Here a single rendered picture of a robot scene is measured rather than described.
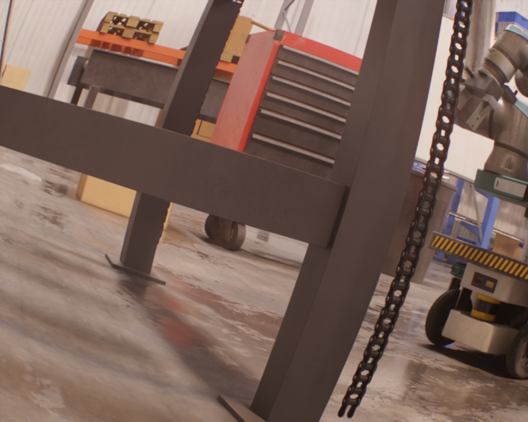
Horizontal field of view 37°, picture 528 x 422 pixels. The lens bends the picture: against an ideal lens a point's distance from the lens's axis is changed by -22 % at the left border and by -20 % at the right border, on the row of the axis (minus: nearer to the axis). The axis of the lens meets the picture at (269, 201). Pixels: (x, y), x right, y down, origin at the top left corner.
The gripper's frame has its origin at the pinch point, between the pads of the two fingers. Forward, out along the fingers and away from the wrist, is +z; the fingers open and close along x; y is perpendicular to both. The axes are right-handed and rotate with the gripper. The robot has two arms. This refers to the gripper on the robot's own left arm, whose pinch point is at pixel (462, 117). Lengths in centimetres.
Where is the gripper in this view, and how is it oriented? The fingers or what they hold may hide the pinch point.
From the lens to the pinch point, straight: 202.1
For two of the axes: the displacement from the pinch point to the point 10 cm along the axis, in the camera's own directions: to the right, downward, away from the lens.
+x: 2.4, 2.2, -9.5
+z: -6.7, 7.4, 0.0
